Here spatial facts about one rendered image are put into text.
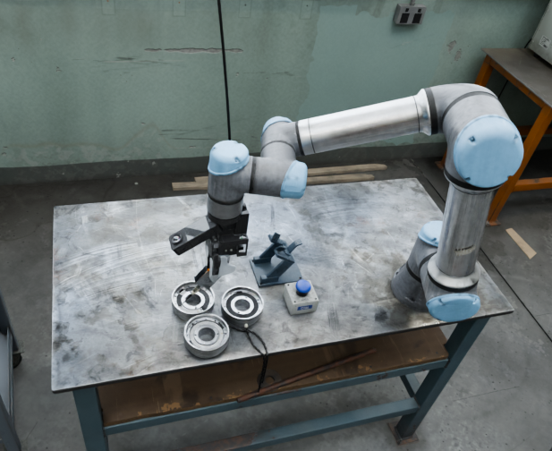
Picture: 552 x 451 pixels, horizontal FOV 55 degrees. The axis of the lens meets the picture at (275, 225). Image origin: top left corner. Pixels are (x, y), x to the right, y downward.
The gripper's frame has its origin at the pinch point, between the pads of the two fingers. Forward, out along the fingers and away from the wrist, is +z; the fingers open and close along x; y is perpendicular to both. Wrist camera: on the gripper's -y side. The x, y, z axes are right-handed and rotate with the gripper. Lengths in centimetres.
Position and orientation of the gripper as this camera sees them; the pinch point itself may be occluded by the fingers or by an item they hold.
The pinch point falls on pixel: (209, 274)
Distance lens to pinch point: 125.5
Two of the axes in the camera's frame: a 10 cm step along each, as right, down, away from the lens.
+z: -1.3, 7.3, 6.7
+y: 9.5, -1.1, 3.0
